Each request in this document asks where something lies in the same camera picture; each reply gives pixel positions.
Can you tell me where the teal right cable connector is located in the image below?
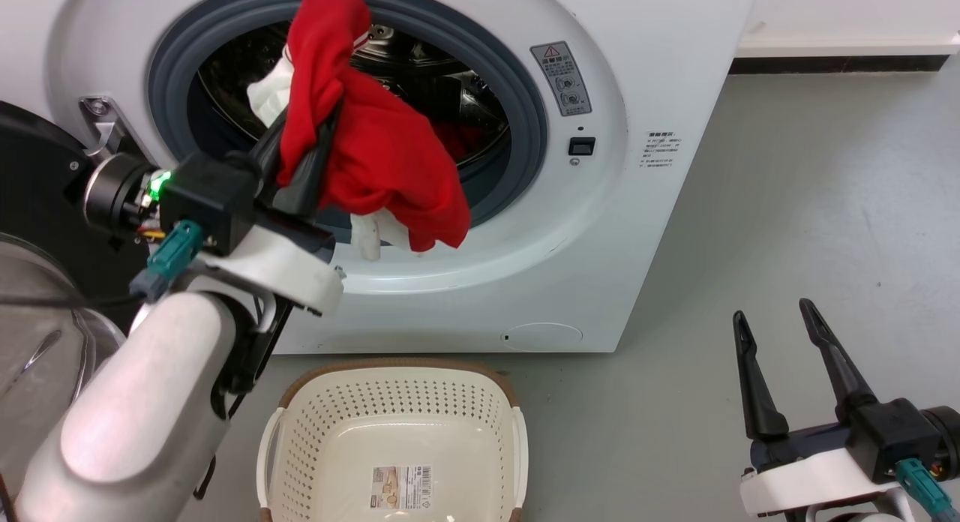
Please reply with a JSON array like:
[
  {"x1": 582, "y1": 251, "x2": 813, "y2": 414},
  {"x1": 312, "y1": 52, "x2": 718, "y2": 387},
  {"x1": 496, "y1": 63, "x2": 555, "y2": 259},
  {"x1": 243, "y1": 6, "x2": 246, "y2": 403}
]
[{"x1": 894, "y1": 457, "x2": 960, "y2": 522}]

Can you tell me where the white cabinet with dark plinth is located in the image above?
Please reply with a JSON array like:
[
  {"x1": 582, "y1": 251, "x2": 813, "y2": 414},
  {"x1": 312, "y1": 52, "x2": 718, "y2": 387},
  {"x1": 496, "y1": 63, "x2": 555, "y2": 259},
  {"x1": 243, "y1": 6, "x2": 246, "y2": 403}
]
[{"x1": 729, "y1": 0, "x2": 960, "y2": 76}]

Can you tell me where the grey warning sticker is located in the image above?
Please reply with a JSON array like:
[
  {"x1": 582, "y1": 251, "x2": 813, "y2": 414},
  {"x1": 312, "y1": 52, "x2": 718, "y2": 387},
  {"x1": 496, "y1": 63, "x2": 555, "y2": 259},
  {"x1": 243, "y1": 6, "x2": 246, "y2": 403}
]
[{"x1": 530, "y1": 41, "x2": 593, "y2": 118}]

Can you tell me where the red clothing inside drum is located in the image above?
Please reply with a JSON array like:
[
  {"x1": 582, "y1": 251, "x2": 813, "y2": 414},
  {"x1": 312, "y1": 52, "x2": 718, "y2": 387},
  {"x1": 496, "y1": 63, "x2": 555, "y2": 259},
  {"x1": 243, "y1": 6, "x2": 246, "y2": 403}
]
[{"x1": 435, "y1": 121, "x2": 492, "y2": 164}]

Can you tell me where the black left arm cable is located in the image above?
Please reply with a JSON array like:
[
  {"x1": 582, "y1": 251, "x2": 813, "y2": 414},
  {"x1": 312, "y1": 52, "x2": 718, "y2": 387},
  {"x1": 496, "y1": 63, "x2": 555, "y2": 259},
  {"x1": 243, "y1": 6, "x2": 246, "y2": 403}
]
[{"x1": 192, "y1": 295, "x2": 295, "y2": 502}]

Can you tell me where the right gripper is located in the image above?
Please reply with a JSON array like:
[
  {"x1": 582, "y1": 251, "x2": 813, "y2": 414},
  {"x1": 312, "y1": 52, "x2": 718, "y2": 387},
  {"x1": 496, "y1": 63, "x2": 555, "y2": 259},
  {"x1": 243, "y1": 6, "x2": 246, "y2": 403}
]
[{"x1": 733, "y1": 298, "x2": 905, "y2": 518}]

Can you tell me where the teal cable connector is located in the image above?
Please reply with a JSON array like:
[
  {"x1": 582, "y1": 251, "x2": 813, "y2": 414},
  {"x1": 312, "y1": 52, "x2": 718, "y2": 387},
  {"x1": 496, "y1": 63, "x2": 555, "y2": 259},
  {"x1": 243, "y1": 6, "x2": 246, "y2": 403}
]
[
  {"x1": 130, "y1": 220, "x2": 205, "y2": 303},
  {"x1": 894, "y1": 457, "x2": 960, "y2": 522}
]

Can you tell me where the teal left cable connector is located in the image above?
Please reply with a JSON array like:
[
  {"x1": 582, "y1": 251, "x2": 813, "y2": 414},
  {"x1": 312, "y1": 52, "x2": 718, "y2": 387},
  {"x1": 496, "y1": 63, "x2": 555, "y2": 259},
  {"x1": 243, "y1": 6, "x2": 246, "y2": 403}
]
[{"x1": 130, "y1": 220, "x2": 205, "y2": 303}]

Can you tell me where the chrome door hinge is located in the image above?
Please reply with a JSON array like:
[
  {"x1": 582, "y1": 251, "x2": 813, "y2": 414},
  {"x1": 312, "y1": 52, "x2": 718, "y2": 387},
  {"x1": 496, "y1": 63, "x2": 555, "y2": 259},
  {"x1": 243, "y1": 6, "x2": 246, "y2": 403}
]
[{"x1": 79, "y1": 96, "x2": 128, "y2": 157}]

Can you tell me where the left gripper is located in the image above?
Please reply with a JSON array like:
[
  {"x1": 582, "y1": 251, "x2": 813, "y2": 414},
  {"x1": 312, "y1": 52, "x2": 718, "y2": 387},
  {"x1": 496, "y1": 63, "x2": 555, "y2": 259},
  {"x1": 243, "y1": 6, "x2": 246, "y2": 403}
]
[{"x1": 193, "y1": 109, "x2": 347, "y2": 317}]

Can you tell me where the cream perforated laundry basket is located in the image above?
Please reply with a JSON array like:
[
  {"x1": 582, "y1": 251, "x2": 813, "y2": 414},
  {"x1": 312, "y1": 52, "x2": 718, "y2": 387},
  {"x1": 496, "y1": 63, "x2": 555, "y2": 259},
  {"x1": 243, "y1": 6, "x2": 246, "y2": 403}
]
[{"x1": 256, "y1": 358, "x2": 530, "y2": 522}]

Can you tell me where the red garment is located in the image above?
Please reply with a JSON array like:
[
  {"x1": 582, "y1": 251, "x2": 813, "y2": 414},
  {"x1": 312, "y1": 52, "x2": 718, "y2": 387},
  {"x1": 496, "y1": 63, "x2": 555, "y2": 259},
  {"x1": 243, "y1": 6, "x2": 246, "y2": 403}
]
[{"x1": 276, "y1": 0, "x2": 473, "y2": 253}]

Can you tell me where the barcode label sticker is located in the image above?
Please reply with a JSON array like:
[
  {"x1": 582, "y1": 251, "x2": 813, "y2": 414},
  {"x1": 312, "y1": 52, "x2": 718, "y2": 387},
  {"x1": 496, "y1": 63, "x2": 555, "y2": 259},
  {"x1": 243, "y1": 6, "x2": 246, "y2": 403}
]
[{"x1": 372, "y1": 464, "x2": 434, "y2": 511}]

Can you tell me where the black glass washing machine door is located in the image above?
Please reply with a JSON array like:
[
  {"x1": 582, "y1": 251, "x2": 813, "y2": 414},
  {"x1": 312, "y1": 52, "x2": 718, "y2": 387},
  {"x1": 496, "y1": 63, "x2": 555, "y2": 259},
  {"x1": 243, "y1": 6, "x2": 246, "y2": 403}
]
[{"x1": 0, "y1": 100, "x2": 167, "y2": 500}]

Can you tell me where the small printed text label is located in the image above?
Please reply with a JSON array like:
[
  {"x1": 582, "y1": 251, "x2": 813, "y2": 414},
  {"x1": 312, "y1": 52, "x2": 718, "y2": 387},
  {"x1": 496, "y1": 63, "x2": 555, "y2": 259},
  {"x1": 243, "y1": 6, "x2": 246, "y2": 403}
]
[{"x1": 640, "y1": 130, "x2": 684, "y2": 170}]

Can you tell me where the white front-load washing machine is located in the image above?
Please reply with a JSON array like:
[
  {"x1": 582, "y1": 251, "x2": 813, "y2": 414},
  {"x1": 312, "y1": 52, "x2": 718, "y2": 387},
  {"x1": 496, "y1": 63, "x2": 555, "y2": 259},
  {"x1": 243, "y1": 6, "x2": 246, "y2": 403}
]
[{"x1": 0, "y1": 0, "x2": 762, "y2": 356}]

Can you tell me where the round filter cover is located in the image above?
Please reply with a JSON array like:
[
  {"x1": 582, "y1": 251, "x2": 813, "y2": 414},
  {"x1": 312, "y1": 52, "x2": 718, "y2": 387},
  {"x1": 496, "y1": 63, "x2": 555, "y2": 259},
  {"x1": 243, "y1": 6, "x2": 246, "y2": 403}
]
[{"x1": 501, "y1": 322, "x2": 584, "y2": 352}]

